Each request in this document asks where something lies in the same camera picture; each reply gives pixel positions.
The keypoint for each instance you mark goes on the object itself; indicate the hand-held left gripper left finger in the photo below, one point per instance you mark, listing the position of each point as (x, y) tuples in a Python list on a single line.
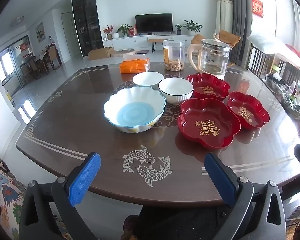
[(85, 177)]

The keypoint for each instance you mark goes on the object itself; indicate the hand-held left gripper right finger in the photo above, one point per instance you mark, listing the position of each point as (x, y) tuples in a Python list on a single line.
[(221, 177)]

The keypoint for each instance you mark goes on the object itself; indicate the large red flower plate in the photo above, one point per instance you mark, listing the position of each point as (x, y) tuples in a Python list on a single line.
[(207, 125)]

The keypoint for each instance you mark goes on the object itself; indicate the small red flower plate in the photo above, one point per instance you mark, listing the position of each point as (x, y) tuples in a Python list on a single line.
[(247, 111)]

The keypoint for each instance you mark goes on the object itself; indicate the blue scalloped ceramic bowl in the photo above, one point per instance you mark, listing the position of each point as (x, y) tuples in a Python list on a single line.
[(135, 112)]

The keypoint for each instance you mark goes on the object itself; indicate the medium red flower plate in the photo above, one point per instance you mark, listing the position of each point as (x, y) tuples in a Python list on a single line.
[(207, 90)]

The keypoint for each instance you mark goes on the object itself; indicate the white ribbed bowl black rim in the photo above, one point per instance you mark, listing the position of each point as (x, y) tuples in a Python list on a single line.
[(175, 88)]

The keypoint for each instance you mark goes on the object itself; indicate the white bowl blue floral print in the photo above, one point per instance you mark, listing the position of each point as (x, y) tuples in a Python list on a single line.
[(147, 78)]

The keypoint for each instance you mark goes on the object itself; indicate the person's dark clothing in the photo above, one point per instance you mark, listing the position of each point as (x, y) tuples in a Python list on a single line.
[(180, 222)]

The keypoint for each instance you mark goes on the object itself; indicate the basket of assorted items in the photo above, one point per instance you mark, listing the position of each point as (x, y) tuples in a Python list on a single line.
[(290, 92)]

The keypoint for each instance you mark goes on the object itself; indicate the red cloth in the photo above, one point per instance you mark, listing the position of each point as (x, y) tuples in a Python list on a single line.
[(298, 55)]

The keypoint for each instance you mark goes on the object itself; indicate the dark wooden bench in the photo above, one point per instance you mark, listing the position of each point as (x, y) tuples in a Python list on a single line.
[(262, 60)]

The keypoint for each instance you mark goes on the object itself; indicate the orange tissue pack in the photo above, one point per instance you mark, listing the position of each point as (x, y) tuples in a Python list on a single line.
[(133, 66)]

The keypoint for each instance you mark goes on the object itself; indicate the white pillow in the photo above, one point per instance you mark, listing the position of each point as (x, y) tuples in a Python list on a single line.
[(265, 42)]

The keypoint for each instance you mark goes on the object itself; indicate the dining table with chairs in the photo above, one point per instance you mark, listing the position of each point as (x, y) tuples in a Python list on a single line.
[(45, 60)]

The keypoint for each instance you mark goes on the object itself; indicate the cardboard box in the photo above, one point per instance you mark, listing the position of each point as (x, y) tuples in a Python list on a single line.
[(100, 53)]

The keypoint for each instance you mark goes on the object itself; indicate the clear plastic snack jar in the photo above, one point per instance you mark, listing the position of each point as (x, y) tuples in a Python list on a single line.
[(173, 55)]

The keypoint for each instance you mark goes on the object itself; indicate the orange lounge chair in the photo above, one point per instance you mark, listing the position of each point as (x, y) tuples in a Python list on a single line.
[(231, 38)]

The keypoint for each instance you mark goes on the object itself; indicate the white television cabinet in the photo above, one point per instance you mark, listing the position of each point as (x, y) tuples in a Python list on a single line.
[(132, 42)]

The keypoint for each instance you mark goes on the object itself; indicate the round white vase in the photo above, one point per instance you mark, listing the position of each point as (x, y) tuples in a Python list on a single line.
[(115, 35)]

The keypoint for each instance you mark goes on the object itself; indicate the red flowers in vase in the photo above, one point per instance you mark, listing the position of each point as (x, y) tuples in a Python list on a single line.
[(108, 31)]

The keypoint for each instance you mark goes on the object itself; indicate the wooden stool hairpin legs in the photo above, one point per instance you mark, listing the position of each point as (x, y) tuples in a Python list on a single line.
[(160, 40)]

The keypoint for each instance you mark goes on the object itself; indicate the leafy green potted plant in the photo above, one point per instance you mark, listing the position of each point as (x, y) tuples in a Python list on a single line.
[(124, 30)]

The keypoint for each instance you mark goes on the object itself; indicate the red gift box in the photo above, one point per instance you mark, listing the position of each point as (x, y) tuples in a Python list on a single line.
[(132, 31)]

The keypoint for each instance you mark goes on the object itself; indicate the large green potted plant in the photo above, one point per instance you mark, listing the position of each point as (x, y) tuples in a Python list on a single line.
[(192, 26)]

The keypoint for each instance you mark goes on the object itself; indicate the small green potted plant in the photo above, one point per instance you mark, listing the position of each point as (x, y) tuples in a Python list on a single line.
[(178, 28)]

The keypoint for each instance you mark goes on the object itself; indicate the grey curtain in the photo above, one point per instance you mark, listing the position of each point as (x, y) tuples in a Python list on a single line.
[(240, 17)]

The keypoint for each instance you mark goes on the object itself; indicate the dark glass display cabinet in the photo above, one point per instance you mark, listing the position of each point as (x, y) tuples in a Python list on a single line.
[(86, 20)]

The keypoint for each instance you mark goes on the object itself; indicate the covered standing air conditioner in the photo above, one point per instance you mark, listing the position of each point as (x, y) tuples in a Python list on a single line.
[(224, 12)]

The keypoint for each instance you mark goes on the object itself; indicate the black flat television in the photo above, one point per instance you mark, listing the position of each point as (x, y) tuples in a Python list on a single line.
[(153, 22)]

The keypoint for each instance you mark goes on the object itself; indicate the round ceiling lamp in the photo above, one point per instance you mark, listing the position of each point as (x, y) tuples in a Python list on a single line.
[(17, 21)]

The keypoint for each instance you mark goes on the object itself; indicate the framed wall painting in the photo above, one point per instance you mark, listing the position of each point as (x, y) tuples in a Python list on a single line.
[(40, 32)]

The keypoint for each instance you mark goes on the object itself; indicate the red wall ornament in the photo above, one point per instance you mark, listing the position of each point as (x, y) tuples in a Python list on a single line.
[(257, 7)]

